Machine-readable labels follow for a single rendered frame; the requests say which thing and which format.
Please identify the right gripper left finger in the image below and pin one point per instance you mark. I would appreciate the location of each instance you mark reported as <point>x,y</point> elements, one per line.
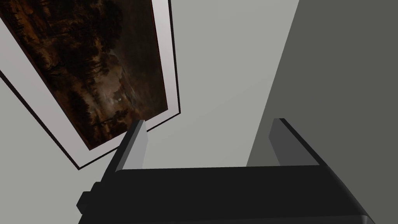
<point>132,149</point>

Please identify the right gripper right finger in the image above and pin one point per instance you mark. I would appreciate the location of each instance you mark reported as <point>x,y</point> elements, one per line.
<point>290,147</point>

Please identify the dark landscape painting white frame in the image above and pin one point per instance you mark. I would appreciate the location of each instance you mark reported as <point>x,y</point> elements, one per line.
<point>84,68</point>

